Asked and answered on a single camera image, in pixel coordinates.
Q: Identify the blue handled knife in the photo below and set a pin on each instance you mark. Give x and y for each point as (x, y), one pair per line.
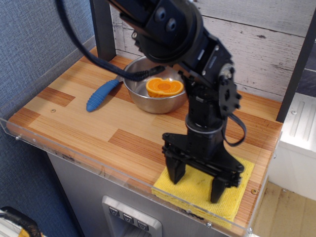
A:
(97, 98)

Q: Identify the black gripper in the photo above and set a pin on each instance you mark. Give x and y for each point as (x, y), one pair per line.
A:
(204, 150)

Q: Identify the grey cabinet with dispenser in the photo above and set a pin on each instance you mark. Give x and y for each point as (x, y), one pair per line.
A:
(108, 206)

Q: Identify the dark right shelf post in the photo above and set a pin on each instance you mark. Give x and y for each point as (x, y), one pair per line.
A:
(298, 70)

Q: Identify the stainless steel bowl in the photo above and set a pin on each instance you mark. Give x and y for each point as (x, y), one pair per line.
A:
(139, 94)

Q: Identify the dark shelf post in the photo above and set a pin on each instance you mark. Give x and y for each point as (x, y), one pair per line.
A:
(298, 70)
(103, 29)

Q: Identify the white side unit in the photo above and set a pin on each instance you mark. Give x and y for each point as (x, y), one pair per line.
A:
(293, 166)

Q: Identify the orange slice toy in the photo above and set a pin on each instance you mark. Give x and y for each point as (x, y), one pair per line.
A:
(160, 88)

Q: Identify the dark left shelf post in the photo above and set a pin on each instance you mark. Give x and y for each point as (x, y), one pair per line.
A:
(103, 29)

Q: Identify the black and yellow object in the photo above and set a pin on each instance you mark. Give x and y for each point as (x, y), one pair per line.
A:
(13, 223)

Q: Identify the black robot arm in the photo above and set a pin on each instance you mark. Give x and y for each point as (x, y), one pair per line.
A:
(171, 32)

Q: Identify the yellow towel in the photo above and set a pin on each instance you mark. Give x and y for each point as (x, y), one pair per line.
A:
(193, 192)

